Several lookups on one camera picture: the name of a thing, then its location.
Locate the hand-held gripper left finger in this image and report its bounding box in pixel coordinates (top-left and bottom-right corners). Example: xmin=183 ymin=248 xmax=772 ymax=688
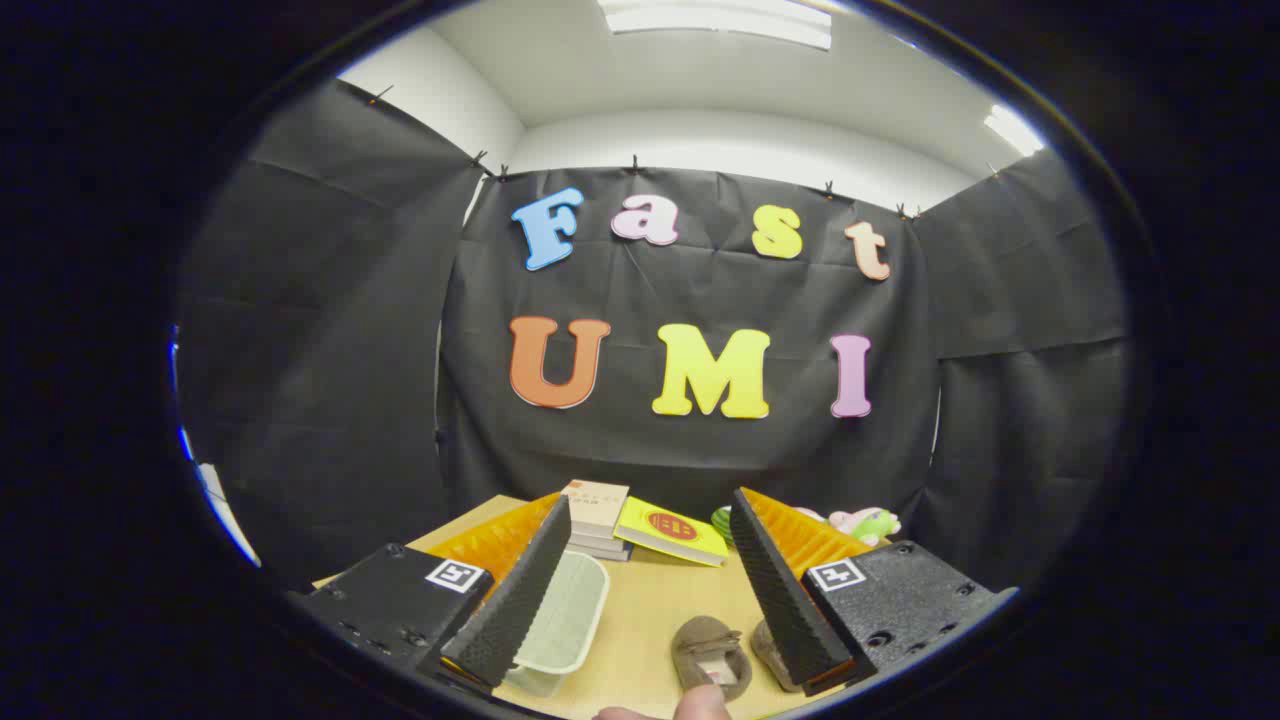
xmin=290 ymin=490 xmax=573 ymax=693

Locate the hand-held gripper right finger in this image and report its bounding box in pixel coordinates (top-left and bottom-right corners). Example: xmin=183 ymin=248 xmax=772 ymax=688
xmin=728 ymin=486 xmax=1021 ymax=698

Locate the brown fuzzy shoe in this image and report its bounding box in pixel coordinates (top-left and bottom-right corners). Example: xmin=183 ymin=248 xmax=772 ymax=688
xmin=670 ymin=615 xmax=753 ymax=701
xmin=750 ymin=618 xmax=801 ymax=693

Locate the pale green fabric storage box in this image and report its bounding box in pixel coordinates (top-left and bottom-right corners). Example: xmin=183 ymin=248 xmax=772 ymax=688
xmin=505 ymin=550 xmax=611 ymax=698

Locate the pink and green plush toy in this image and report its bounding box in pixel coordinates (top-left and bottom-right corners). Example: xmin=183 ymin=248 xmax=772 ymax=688
xmin=795 ymin=506 xmax=903 ymax=548

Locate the beige book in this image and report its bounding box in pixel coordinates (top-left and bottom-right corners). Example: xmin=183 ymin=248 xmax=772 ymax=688
xmin=560 ymin=480 xmax=631 ymax=541

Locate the yellow book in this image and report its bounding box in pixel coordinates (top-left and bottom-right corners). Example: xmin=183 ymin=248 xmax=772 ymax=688
xmin=612 ymin=496 xmax=731 ymax=568

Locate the small ceiling light panel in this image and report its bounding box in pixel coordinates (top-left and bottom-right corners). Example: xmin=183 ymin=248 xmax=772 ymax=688
xmin=983 ymin=103 xmax=1046 ymax=158

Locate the long ceiling light panel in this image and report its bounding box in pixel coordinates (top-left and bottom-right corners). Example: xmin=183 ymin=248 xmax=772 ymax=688
xmin=597 ymin=0 xmax=833 ymax=51

